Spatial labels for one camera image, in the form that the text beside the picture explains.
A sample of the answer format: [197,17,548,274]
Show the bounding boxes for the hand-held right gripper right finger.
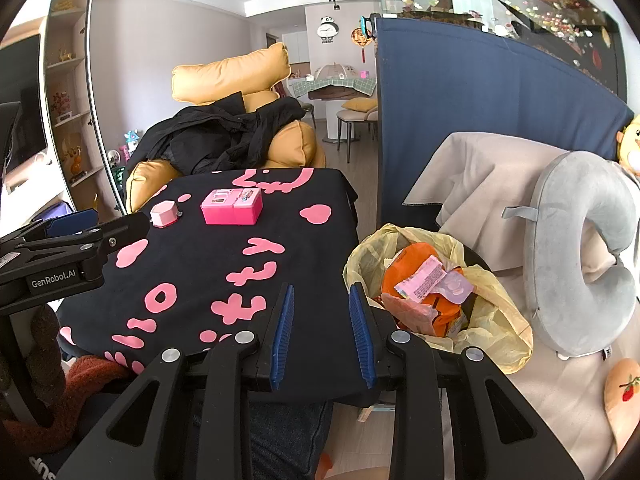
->
[348,282,586,480]

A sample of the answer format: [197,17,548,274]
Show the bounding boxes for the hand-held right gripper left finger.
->
[57,282,296,480]

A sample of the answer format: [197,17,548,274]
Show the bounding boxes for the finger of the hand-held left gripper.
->
[0,209,103,252]
[0,212,152,267]

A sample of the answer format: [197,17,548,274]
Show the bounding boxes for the white pink packet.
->
[394,255,448,303]

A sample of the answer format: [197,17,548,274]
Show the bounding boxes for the orange snack bag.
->
[380,242,473,337]

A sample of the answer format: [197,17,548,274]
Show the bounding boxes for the small pink packet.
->
[434,267,476,306]

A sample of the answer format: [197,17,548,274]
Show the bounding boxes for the purple bag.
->
[30,200,76,223]

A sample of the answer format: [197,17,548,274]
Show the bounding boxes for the small pink octagonal box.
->
[150,201,181,228]

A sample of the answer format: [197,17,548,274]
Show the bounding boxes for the black cloth with pink print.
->
[56,167,396,408]

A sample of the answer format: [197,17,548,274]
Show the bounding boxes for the small toy figures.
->
[107,130,143,168]

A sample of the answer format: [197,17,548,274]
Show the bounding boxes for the person's leg in jeans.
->
[200,400,333,480]

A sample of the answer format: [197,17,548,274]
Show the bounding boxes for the rust fuzzy cloth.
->
[0,355,131,456]

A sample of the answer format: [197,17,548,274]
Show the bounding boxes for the black jacket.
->
[127,92,306,176]

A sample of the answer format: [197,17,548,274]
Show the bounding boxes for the white display shelf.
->
[40,0,126,211]

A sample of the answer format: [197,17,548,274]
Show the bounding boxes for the dark television screen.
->
[0,35,48,171]

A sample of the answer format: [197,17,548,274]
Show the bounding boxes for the yellow armchair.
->
[124,42,328,213]

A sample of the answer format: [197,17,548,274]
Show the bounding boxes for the beige blanket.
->
[402,131,640,471]

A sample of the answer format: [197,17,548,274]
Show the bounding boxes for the grey dining chair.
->
[336,97,378,163]

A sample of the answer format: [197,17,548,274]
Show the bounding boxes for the blue partition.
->
[375,16,636,233]

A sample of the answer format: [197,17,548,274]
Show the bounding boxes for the grey neck pillow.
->
[502,150,640,361]

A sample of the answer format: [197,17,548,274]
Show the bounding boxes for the dining table with checkered cloth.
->
[290,62,377,143]

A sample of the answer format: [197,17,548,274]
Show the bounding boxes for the mesh food cover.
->
[312,62,358,82]

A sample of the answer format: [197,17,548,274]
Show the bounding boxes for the peach strawberry pillow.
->
[603,357,640,453]

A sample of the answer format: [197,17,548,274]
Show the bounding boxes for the red hanging ornament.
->
[350,27,368,63]

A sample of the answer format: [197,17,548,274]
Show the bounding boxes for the yellow duck plush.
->
[616,115,640,176]

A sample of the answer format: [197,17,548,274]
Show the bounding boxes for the panda wall clock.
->
[316,15,340,45]

